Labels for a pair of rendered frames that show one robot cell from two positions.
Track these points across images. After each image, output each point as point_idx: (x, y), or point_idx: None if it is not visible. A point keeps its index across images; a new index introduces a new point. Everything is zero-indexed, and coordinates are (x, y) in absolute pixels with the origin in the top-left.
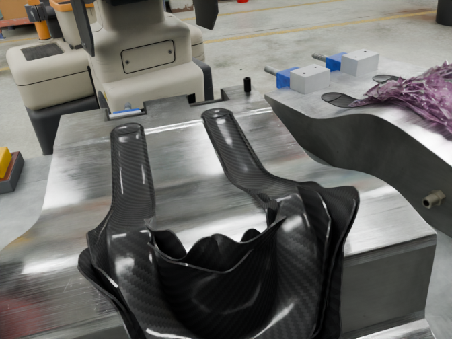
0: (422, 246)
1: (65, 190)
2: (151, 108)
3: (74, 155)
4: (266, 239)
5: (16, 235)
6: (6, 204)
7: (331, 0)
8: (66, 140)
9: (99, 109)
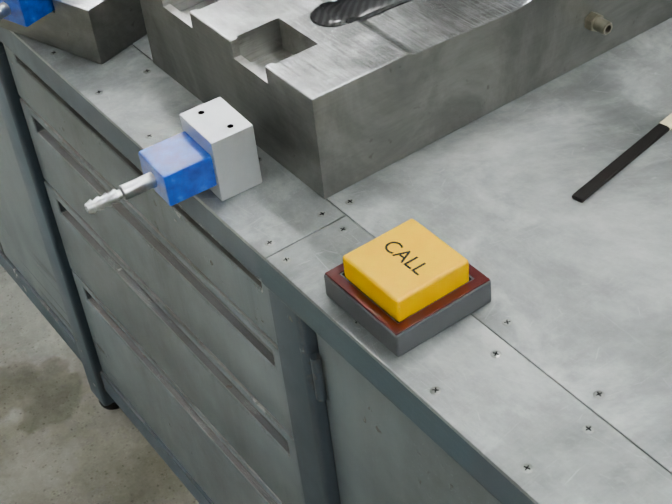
0: None
1: (480, 8)
2: (256, 22)
3: (415, 30)
4: None
5: (501, 174)
6: (451, 230)
7: None
8: (387, 49)
9: (278, 68)
